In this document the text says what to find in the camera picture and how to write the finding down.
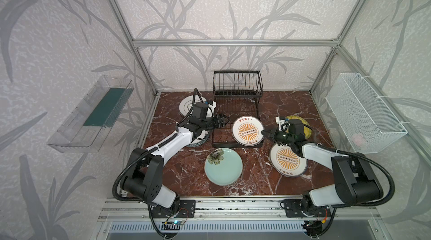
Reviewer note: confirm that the clear plastic wall bin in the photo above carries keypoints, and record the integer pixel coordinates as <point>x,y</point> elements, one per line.
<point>89,124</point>

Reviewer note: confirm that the black wire dish rack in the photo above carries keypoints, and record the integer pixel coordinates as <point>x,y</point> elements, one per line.
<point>237,93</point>

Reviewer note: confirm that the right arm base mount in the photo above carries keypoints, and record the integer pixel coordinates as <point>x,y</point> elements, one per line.
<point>302,208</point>

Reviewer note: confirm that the small white orange sunburst plate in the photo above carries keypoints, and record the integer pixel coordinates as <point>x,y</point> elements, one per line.
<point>247,131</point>

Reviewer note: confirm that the aluminium cage frame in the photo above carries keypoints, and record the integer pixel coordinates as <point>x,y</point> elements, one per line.
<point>178,44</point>

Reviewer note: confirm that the pink object in basket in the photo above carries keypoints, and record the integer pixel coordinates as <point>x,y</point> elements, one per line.
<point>359,140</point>

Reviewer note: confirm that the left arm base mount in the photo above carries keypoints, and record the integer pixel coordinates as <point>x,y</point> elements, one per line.
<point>180,209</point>

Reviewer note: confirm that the white plate grey flower outline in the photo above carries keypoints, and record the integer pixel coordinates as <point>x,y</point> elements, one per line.
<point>187,103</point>

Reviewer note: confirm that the white plate green lettered rim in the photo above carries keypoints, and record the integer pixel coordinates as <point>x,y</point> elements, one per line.
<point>198,140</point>

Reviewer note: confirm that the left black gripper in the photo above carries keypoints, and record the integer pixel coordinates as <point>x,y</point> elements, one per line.
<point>220,123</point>

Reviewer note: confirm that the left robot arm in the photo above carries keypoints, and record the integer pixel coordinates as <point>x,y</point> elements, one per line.
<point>142,178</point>

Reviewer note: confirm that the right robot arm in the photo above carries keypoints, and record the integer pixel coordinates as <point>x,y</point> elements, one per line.
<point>358,180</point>

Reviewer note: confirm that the mint green flower plate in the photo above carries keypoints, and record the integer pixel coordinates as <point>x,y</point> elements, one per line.
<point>223,166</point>

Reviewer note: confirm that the white wire mesh basket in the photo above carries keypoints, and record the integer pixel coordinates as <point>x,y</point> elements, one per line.
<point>359,109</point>

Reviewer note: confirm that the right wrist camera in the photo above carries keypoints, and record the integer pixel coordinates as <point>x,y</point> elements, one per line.
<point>282,124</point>

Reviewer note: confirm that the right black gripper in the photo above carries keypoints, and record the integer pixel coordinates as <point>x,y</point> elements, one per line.
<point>273,135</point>

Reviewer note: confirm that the yellow green woven plate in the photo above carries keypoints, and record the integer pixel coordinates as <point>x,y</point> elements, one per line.
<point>308,132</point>

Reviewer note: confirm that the aluminium front rail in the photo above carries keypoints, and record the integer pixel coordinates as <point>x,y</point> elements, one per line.
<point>219,208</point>

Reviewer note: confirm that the large white orange sunburst plate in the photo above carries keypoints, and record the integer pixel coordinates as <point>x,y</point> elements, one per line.
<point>286,162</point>

